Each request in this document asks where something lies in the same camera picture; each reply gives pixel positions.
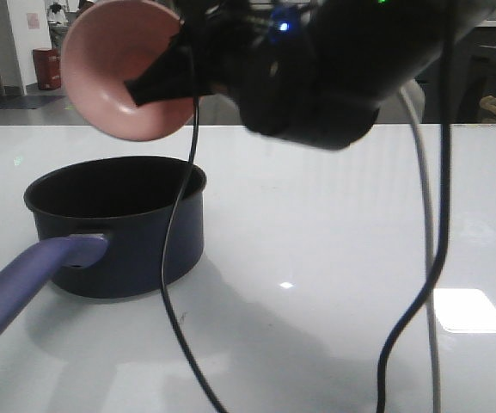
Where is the grey cable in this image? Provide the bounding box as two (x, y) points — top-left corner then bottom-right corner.
(397, 85), (442, 413)

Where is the dark blue saucepan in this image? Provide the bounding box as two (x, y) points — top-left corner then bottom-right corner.
(0, 156), (206, 335)

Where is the thin black cable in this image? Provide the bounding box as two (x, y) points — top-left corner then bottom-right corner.
(160, 16), (228, 413)

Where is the thick black cable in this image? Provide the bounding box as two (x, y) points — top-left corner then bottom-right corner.
(377, 25), (454, 413)

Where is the red bin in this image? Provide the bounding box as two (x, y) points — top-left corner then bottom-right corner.
(32, 48), (61, 90)

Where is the person in white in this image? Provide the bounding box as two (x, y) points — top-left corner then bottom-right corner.
(46, 0), (66, 25)

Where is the black gripper finger in bowl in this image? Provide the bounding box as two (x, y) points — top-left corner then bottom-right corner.
(124, 32), (213, 106)

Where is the pink plastic bowl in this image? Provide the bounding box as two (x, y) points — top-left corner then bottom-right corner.
(60, 1), (194, 142)

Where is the black gripper body two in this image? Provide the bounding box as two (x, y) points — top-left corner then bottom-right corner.
(178, 1), (496, 150)

